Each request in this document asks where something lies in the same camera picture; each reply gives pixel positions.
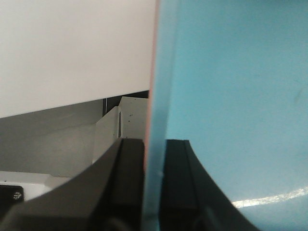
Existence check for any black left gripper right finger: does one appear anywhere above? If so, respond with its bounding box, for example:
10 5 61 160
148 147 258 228
159 140 257 231

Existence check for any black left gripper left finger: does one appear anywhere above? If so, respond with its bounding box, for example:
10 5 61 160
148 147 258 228
0 139 144 231

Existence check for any pink plastic box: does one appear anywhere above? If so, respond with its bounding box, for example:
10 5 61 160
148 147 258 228
143 0 161 173

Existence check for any light blue plastic box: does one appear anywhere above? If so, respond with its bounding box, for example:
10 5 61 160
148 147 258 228
142 0 308 231

